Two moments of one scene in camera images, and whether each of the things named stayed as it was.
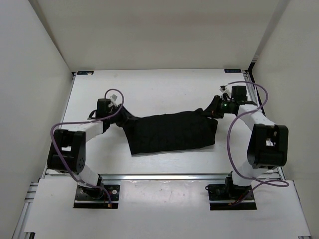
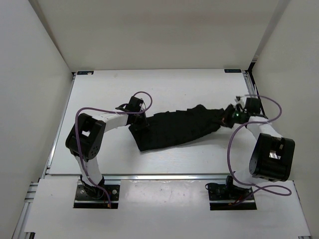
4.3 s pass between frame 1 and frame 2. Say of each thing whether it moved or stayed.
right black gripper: moved
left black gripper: moved
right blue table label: stayed
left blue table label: stayed
